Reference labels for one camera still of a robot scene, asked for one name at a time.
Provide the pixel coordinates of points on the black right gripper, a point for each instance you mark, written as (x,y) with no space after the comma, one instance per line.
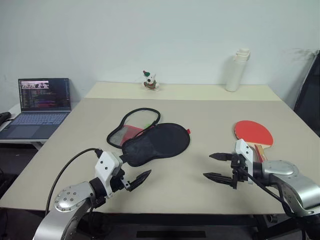
(237,172)

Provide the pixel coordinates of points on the grey open laptop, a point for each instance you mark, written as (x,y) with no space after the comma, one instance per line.
(37,120)

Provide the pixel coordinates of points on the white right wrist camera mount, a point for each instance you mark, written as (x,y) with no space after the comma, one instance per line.
(243,150)

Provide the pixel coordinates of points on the small plush dog toy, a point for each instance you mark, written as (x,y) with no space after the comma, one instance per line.
(150,81)

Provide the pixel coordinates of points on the white side table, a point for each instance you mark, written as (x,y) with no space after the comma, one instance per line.
(22,143)

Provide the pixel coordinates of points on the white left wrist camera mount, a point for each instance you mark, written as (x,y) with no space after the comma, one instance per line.
(107,163)

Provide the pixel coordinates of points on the black table frame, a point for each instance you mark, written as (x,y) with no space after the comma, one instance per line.
(175,221)

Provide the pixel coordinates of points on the white water bottle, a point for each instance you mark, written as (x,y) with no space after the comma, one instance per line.
(235,72)

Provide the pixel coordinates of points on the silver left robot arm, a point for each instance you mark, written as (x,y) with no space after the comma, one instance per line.
(70,197)

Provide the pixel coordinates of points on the red and black paddle case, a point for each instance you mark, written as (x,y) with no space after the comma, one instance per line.
(162,140)

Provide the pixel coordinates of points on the black office chair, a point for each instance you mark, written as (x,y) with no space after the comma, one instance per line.
(308,100)

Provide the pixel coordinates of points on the red table tennis paddle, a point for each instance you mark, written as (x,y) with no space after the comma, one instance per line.
(250,131)

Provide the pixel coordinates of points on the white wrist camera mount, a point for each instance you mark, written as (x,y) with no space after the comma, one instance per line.
(107,163)
(243,150)

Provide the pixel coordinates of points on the black object beside laptop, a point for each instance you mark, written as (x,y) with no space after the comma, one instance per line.
(4,117)

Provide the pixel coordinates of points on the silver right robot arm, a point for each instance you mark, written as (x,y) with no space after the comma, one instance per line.
(295,182)

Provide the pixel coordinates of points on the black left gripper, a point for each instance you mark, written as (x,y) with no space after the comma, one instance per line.
(118,181)

